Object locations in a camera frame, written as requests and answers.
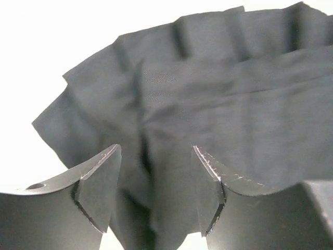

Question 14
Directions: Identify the black pleated skirt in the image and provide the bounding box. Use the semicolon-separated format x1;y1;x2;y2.
32;3;332;249

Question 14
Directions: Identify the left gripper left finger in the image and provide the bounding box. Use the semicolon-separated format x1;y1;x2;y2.
1;144;122;250

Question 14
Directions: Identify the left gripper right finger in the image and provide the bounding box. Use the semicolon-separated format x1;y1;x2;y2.
191;146;332;250

